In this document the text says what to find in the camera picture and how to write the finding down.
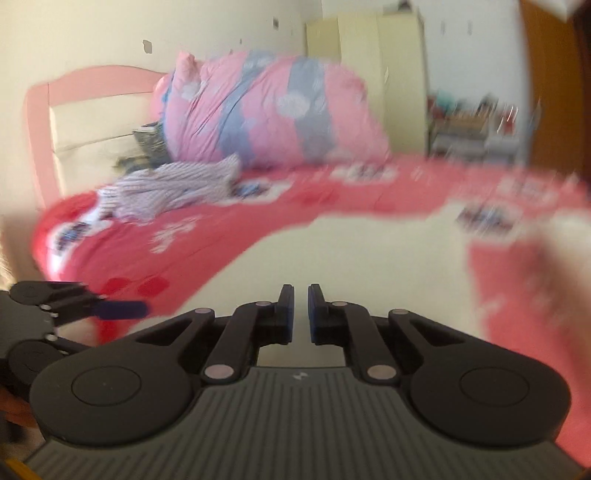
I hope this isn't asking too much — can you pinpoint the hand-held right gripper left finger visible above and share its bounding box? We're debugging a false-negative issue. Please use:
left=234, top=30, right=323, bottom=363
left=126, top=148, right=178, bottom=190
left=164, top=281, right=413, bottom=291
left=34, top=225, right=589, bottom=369
left=135, top=283, right=295, bottom=385

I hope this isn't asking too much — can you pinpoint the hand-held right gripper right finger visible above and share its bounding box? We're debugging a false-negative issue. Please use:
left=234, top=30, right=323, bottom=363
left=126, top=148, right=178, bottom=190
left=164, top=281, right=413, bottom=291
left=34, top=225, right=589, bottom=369
left=307, top=283, right=466, bottom=385

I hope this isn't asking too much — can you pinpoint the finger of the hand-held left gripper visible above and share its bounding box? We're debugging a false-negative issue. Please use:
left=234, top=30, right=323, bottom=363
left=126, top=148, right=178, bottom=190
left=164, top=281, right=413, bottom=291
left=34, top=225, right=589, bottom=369
left=45, top=333, right=90, bottom=356
left=42, top=281, right=149, bottom=325

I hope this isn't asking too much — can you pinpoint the cream white sweater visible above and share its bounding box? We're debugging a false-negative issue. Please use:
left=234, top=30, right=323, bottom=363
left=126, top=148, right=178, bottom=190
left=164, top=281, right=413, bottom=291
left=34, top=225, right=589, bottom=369
left=182, top=203, right=591, bottom=367

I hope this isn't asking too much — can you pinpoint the person's left hand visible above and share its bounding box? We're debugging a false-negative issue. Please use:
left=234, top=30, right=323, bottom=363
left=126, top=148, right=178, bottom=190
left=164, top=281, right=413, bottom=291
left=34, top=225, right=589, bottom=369
left=0, top=387, right=38, bottom=428

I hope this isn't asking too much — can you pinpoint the red floral bed sheet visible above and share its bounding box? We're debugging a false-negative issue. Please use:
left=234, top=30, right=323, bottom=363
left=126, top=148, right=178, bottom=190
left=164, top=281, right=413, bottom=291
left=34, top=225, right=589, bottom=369
left=30, top=156, right=591, bottom=455

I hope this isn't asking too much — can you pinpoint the striped grey white garment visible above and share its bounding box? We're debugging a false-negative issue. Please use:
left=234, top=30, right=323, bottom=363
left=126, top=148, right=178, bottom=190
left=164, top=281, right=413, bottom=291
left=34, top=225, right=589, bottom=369
left=96, top=154, right=244, bottom=225

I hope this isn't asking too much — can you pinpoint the dark patterned pillow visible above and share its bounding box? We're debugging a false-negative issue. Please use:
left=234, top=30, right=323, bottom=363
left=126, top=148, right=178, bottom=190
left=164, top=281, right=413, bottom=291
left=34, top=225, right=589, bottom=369
left=115, top=120, right=170, bottom=169

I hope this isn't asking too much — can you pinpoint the pink bed headboard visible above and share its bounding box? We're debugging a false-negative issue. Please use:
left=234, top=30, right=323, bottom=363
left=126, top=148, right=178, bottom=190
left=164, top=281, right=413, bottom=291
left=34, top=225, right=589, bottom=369
left=23, top=65, right=175, bottom=212

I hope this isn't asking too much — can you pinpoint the pink and blue quilt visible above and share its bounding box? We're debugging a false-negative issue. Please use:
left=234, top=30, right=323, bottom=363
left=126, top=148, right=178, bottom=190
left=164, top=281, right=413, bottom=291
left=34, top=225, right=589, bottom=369
left=150, top=49, right=394, bottom=169

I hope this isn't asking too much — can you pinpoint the cluttered storage shelf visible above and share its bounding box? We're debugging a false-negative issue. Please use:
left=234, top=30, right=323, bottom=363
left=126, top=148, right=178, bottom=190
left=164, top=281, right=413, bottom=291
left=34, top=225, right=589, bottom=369
left=426, top=89, right=533, bottom=163

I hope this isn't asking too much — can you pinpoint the cream wardrobe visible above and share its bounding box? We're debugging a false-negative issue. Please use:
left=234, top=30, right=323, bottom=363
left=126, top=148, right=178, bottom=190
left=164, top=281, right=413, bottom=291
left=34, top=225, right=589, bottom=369
left=305, top=8, right=428, bottom=158

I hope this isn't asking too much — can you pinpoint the brown wooden door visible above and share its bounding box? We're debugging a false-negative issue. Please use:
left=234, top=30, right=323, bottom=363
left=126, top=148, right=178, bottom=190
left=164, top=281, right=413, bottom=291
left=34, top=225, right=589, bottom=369
left=518, top=0, right=591, bottom=175

